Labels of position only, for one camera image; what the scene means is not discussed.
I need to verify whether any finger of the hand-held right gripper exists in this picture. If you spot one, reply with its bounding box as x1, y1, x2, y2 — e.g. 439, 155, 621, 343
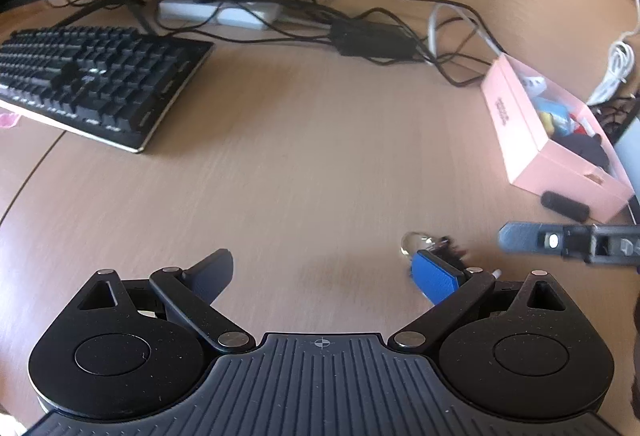
498, 221, 640, 267

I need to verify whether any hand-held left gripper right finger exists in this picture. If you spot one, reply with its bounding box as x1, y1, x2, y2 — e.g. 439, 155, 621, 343
387, 251, 570, 354

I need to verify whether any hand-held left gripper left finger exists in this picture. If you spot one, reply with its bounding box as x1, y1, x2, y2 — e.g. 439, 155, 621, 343
77, 248, 256, 354

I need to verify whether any key ring with keys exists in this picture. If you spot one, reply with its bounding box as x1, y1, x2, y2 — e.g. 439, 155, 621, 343
400, 231, 473, 269

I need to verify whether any pink storage box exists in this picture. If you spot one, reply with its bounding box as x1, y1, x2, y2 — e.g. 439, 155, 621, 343
480, 54, 636, 223

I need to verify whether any wooden desktop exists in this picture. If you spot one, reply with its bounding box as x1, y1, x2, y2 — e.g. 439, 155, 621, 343
0, 0, 640, 436

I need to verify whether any black cylindrical object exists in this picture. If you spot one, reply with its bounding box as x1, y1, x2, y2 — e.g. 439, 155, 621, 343
541, 190, 591, 223

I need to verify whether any black cloth item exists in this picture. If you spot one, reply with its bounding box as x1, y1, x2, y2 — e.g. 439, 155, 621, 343
562, 133, 612, 169

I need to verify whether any blue yellow toy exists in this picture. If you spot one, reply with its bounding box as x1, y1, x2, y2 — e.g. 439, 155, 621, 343
531, 96, 576, 136

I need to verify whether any grey flat device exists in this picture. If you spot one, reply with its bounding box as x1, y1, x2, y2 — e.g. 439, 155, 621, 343
611, 116, 640, 199

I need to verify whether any white small item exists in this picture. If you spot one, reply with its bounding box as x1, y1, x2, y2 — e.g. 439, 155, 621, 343
517, 73, 547, 96

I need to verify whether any black keyboard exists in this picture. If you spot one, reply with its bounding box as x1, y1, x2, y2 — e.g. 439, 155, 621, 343
0, 26, 215, 154

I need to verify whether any black power adapter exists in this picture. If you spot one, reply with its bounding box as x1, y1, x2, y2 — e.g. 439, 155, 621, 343
329, 20, 418, 59

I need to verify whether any white power strip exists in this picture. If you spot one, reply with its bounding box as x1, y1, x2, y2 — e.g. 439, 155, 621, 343
157, 0, 282, 32

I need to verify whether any black monitor stand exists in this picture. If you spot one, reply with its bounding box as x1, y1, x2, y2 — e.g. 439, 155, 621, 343
50, 0, 156, 36

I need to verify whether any white coiled cable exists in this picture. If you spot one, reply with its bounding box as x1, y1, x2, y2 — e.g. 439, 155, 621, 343
586, 0, 640, 106

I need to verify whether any grey white cable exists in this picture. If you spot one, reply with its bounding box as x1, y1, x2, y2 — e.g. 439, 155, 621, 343
428, 4, 507, 63

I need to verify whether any black cable bundle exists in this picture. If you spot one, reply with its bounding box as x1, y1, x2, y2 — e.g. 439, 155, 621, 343
47, 0, 501, 89

